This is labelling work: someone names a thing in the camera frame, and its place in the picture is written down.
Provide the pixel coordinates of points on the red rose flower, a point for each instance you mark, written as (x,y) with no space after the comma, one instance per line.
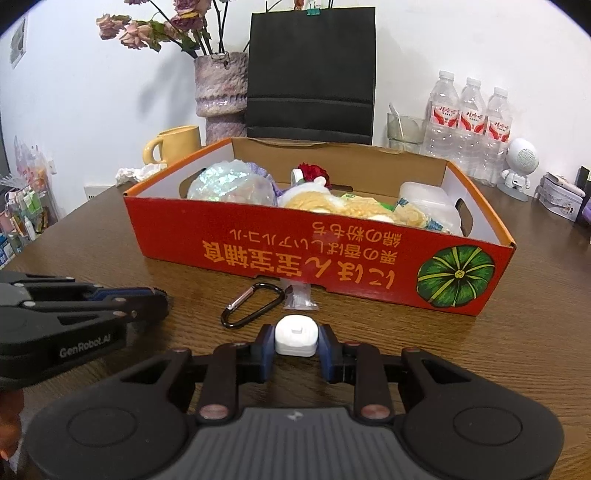
(314,173)

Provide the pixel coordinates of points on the white robot figurine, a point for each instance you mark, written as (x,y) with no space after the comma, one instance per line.
(521,159)

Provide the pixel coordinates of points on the yellow mug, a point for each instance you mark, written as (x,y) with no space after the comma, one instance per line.
(180,143)

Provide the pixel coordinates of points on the small white plastic case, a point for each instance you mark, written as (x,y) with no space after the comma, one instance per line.
(295,337)

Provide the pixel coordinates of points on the black carabiner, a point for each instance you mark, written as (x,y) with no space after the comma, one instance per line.
(241,298)

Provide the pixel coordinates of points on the dried pink rose bouquet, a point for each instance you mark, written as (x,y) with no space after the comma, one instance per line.
(134,32)

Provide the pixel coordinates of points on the water bottle with red label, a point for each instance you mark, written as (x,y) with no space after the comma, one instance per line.
(441,120)
(498,134)
(473,124)

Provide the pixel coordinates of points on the clear drinking glass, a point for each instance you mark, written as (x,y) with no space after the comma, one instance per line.
(406,131)

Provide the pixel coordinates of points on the person's left hand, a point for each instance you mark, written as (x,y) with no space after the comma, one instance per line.
(10,415)

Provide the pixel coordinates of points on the clear cotton swab box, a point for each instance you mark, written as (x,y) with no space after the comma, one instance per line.
(429,196)

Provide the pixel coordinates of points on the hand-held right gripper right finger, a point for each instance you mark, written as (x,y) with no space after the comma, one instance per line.
(328,353)

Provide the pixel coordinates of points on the small black box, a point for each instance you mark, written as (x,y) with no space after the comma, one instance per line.
(584,180)

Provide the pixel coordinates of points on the wall picture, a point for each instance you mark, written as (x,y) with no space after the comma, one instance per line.
(18,41)

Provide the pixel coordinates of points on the rack of small products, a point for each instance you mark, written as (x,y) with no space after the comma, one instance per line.
(23,207)

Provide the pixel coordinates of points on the mottled pink ceramic vase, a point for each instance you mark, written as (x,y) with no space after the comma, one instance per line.
(219,87)

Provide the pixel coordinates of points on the black paper bag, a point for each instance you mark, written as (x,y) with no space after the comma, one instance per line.
(309,69)

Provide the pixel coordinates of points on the crumpled white tissue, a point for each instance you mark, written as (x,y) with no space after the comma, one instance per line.
(136,173)

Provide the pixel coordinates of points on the small clear plastic packet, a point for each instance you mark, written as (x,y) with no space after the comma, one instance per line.
(300,297)

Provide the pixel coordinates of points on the red cardboard box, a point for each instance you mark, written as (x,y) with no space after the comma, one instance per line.
(323,263)

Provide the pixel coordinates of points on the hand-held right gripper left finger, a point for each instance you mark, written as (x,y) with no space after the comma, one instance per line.
(266,353)

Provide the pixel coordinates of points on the iridescent cellophane wrap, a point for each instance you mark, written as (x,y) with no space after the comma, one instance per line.
(231,182)

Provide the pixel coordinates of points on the blue and white packet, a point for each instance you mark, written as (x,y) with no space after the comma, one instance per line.
(435,225)

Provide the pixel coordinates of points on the white printed board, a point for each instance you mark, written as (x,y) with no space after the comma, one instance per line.
(97,191)

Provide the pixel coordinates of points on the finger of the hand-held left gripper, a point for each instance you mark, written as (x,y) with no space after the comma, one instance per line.
(124,291)
(147,310)

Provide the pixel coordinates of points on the white and yellow plush alpaca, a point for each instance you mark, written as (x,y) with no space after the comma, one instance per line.
(314,201)

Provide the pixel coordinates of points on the green binder clip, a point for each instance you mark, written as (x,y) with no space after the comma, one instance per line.
(314,11)

